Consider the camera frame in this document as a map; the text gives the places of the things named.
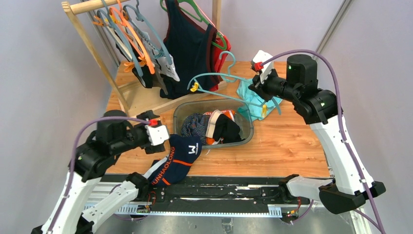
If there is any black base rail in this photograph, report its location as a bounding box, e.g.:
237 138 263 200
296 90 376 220
94 174 346 223

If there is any aluminium frame rail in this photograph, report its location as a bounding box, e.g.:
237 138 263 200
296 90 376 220
315 0 371 234

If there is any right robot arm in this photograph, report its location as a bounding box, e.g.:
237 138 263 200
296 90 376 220
249 50 386 214

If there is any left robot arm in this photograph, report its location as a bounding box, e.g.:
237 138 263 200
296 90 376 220
32 110 170 234

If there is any wooden clothes rack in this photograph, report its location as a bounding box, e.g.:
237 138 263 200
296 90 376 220
61 0 210 116

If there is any green hanger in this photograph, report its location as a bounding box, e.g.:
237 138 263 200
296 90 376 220
160 0 230 51

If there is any orange hanger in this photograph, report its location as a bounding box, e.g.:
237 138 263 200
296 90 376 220
93 0 155 75

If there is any orange white underwear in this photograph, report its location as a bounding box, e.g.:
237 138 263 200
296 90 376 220
204 110 236 145

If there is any teal cloth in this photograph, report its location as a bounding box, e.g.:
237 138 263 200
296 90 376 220
236 79 282 121

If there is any black cream-band underwear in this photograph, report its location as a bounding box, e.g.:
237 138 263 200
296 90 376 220
116 39 156 89

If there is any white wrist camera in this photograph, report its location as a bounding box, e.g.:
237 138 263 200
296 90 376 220
145 125 170 146
251 50 274 84

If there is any black underwear in basket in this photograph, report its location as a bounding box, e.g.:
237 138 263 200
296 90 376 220
213 116 243 144

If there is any red garment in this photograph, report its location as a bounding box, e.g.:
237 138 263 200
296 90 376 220
211 32 232 83

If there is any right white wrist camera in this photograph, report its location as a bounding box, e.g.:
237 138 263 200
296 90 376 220
251 50 274 84

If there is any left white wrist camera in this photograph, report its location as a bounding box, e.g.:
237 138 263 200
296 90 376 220
145 125 170 146

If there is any white grey underwear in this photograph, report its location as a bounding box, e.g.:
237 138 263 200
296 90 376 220
134 27 180 82

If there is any navy orange boxer underwear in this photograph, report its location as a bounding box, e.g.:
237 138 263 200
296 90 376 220
144 134 203 187

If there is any dark navy tank top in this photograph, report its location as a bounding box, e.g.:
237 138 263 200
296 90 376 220
160 0 217 99

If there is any clear plastic basket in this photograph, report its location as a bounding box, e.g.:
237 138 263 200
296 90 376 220
173 98 254 149

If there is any grey-blue clip hanger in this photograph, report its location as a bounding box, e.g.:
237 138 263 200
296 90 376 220
93 0 177 86

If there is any striped navy underwear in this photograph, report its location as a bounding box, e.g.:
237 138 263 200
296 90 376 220
181 113 210 145

